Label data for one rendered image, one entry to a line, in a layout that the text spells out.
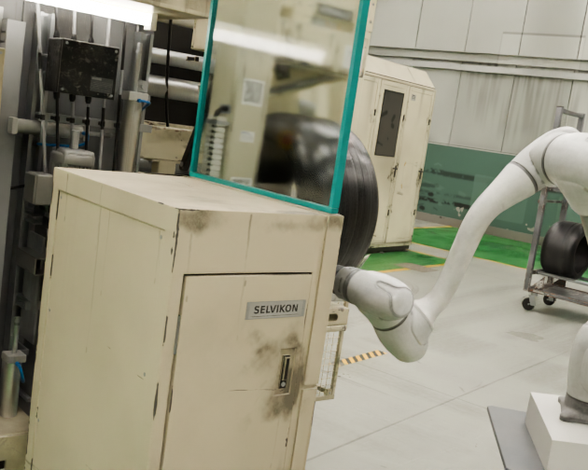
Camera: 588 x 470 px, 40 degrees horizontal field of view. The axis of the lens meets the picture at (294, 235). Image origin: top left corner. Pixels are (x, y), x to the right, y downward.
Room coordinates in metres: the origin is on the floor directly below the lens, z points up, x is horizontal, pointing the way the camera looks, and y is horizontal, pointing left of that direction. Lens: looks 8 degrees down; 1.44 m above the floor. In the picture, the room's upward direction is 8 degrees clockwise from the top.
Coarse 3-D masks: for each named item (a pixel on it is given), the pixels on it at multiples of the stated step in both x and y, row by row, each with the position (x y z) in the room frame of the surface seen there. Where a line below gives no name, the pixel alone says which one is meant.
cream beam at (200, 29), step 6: (198, 24) 2.80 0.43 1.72; (204, 24) 2.77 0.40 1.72; (198, 30) 2.80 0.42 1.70; (204, 30) 2.77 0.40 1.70; (192, 36) 2.81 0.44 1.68; (198, 36) 2.79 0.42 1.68; (204, 36) 2.76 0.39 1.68; (192, 42) 2.81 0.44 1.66; (198, 42) 2.79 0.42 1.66; (204, 42) 2.76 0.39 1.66; (366, 42) 3.01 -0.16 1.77; (192, 48) 2.80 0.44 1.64; (198, 48) 2.77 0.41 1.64; (366, 48) 3.01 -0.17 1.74; (366, 54) 3.02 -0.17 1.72; (360, 72) 3.00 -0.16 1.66
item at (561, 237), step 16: (560, 112) 7.41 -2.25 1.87; (576, 112) 7.71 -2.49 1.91; (544, 192) 7.42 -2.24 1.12; (544, 208) 7.44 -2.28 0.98; (560, 224) 7.45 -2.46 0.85; (576, 224) 7.43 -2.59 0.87; (544, 240) 7.40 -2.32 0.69; (560, 240) 7.30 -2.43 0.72; (576, 240) 7.26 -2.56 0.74; (544, 256) 7.36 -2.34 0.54; (560, 256) 7.25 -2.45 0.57; (576, 256) 7.75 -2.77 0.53; (528, 272) 7.42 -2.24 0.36; (544, 272) 7.48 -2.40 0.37; (560, 272) 7.32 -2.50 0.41; (576, 272) 7.37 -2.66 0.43; (528, 288) 7.41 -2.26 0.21; (544, 288) 7.55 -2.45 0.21; (560, 288) 7.69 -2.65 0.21; (528, 304) 7.41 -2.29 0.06
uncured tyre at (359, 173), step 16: (352, 144) 2.51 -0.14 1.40; (352, 160) 2.45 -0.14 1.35; (368, 160) 2.50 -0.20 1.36; (352, 176) 2.42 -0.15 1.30; (368, 176) 2.47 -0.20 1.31; (352, 192) 2.40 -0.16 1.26; (368, 192) 2.45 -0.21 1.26; (352, 208) 2.40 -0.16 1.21; (368, 208) 2.44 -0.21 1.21; (352, 224) 2.40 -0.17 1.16; (368, 224) 2.45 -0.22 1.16; (352, 240) 2.42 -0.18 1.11; (368, 240) 2.47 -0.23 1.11; (352, 256) 2.45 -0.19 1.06
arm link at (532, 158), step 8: (560, 128) 2.03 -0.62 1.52; (568, 128) 2.02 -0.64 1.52; (544, 136) 2.02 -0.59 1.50; (552, 136) 1.97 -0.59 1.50; (536, 144) 2.01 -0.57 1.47; (544, 144) 1.96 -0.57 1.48; (520, 152) 2.03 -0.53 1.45; (528, 152) 2.00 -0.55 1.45; (536, 152) 1.97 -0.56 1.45; (544, 152) 1.94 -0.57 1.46; (512, 160) 2.01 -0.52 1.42; (520, 160) 1.99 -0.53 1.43; (528, 160) 1.98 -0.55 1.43; (536, 160) 1.96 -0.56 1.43; (528, 168) 1.97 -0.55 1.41; (536, 168) 1.97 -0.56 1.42; (536, 176) 1.97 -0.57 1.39; (544, 176) 1.95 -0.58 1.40; (536, 184) 1.97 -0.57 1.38; (544, 184) 1.99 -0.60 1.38; (552, 184) 1.96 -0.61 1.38
